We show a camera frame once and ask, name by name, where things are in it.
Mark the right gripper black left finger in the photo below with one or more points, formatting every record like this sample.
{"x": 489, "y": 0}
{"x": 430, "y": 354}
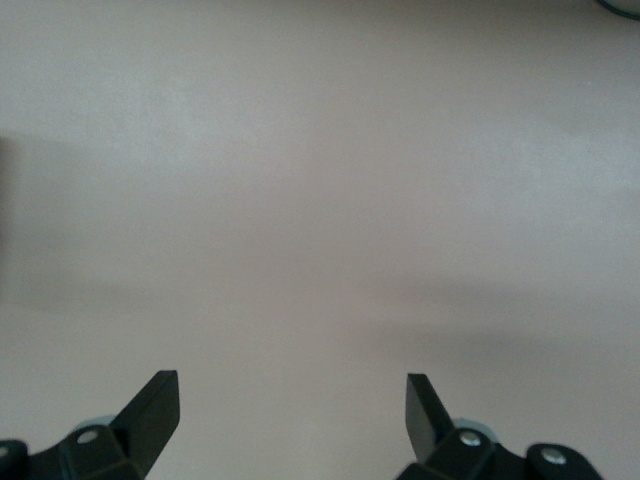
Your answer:
{"x": 140, "y": 430}

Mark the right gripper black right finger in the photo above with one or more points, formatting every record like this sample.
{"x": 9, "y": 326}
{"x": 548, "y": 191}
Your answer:
{"x": 430, "y": 430}

